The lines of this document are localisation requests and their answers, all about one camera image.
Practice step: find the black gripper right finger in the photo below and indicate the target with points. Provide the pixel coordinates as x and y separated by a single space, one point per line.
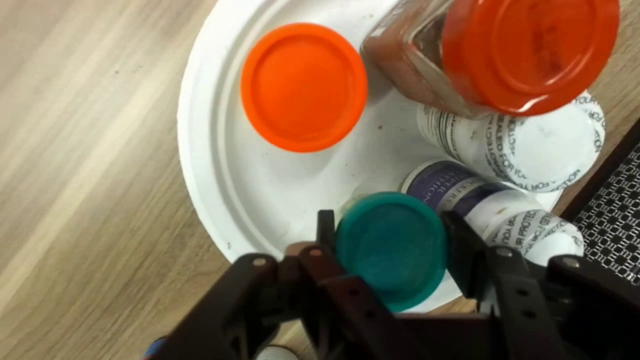
547 313

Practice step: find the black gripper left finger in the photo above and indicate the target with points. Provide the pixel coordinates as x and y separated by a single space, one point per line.
281 313

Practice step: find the yellow dough tub orange lid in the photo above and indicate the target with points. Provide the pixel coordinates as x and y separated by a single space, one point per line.
302 87

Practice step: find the spice jar orange lid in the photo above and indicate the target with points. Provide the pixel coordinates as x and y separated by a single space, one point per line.
526 52

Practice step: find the white round plate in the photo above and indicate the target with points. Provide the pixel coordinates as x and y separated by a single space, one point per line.
221 166

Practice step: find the grey woven basket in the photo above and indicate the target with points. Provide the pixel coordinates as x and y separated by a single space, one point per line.
613 201

